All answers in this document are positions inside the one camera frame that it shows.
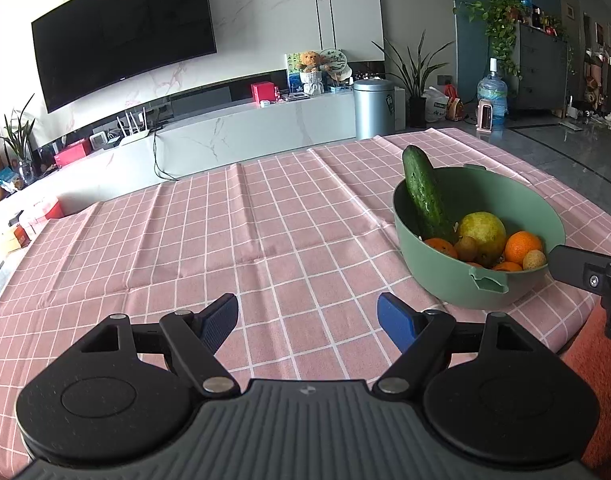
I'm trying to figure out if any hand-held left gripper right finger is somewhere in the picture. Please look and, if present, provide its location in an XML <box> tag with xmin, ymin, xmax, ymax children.
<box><xmin>375</xmin><ymin>292</ymin><xmax>534</xmax><ymax>397</ymax></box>

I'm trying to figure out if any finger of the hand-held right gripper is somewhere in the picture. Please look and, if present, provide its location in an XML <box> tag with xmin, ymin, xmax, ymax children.
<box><xmin>547</xmin><ymin>244</ymin><xmax>611</xmax><ymax>292</ymax></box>

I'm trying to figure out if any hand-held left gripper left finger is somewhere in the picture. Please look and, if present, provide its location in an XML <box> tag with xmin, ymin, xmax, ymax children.
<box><xmin>78</xmin><ymin>293</ymin><xmax>240</xmax><ymax>399</ymax></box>

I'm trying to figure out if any green bowl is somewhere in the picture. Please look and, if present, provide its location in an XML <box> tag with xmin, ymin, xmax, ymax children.
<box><xmin>392</xmin><ymin>163</ymin><xmax>567</xmax><ymax>311</ymax></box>

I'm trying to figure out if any orange cloth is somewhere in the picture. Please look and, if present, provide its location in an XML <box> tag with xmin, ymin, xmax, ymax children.
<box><xmin>559</xmin><ymin>304</ymin><xmax>611</xmax><ymax>480</ymax></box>

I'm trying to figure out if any pink checked tablecloth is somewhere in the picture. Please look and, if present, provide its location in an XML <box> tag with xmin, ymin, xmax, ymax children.
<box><xmin>0</xmin><ymin>127</ymin><xmax>611</xmax><ymax>403</ymax></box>

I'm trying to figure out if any yellow-green pear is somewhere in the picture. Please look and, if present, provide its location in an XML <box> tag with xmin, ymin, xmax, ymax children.
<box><xmin>457</xmin><ymin>212</ymin><xmax>507</xmax><ymax>264</ymax></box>

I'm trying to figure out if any cucumber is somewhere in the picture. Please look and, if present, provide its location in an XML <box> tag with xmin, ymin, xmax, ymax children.
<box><xmin>402</xmin><ymin>144</ymin><xmax>459</xmax><ymax>244</ymax></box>

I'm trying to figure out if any small pink heater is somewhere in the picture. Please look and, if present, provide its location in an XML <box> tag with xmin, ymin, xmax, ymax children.
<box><xmin>476</xmin><ymin>98</ymin><xmax>495</xmax><ymax>134</ymax></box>

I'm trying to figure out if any dark grey cabinet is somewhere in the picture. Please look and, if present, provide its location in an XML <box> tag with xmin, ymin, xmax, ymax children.
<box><xmin>512</xmin><ymin>24</ymin><xmax>575</xmax><ymax>111</ymax></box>

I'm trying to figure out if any blue water bottle with pump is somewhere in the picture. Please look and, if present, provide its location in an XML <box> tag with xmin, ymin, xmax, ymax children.
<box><xmin>477</xmin><ymin>58</ymin><xmax>509</xmax><ymax>120</ymax></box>

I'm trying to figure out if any white marble tv cabinet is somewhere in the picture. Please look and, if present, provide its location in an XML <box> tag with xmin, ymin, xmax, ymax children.
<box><xmin>0</xmin><ymin>87</ymin><xmax>407</xmax><ymax>257</ymax></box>

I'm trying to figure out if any orange red bag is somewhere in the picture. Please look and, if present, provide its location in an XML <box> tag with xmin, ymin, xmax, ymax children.
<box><xmin>445</xmin><ymin>84</ymin><xmax>464</xmax><ymax>122</ymax></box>

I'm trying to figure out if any white router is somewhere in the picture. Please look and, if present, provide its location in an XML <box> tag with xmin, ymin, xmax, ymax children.
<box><xmin>116</xmin><ymin>107</ymin><xmax>151</xmax><ymax>144</ymax></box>

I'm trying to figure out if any white plastic bag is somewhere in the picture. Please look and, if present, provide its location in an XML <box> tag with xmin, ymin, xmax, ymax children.
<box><xmin>424</xmin><ymin>87</ymin><xmax>449</xmax><ymax>124</ymax></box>

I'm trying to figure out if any silver trash can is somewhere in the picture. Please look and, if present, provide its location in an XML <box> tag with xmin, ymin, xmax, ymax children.
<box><xmin>352</xmin><ymin>78</ymin><xmax>397</xmax><ymax>142</ymax></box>

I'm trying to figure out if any long red box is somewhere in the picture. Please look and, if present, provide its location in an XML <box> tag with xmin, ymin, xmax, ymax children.
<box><xmin>54</xmin><ymin>139</ymin><xmax>93</xmax><ymax>169</ymax></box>

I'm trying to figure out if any cardboard box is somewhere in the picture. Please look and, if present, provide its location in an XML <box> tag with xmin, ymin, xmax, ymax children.
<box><xmin>0</xmin><ymin>224</ymin><xmax>32</xmax><ymax>254</ymax></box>

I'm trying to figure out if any tall leaf plant black pot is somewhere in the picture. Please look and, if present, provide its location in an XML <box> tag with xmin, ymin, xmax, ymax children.
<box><xmin>372</xmin><ymin>29</ymin><xmax>455</xmax><ymax>129</ymax></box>

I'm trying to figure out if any hanging green vine plant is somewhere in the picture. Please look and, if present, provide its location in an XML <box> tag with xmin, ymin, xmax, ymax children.
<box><xmin>460</xmin><ymin>0</ymin><xmax>527</xmax><ymax>94</ymax></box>

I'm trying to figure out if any white knitted basket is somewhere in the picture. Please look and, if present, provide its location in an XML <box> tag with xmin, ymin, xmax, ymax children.
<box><xmin>302</xmin><ymin>70</ymin><xmax>325</xmax><ymax>97</ymax></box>

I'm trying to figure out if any blue green picture card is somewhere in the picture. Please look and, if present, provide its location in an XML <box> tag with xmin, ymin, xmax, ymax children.
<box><xmin>286</xmin><ymin>52</ymin><xmax>307</xmax><ymax>94</ymax></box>

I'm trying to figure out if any round paper fan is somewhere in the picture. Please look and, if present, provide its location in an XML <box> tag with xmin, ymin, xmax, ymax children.
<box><xmin>319</xmin><ymin>48</ymin><xmax>351</xmax><ymax>74</ymax></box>

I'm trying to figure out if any long leaf plant in jar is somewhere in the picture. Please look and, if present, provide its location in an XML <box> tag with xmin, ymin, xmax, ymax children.
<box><xmin>0</xmin><ymin>93</ymin><xmax>37</xmax><ymax>187</ymax></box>

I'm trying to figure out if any brown teddy bear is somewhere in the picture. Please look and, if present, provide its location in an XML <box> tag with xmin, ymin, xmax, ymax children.
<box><xmin>298</xmin><ymin>50</ymin><xmax>323</xmax><ymax>74</ymax></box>

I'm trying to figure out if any black television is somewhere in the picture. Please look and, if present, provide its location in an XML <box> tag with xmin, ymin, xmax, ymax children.
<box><xmin>31</xmin><ymin>0</ymin><xmax>218</xmax><ymax>115</ymax></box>

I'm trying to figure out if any black cable on cabinet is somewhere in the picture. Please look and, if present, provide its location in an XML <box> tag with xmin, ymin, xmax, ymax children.
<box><xmin>152</xmin><ymin>129</ymin><xmax>180</xmax><ymax>182</ymax></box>

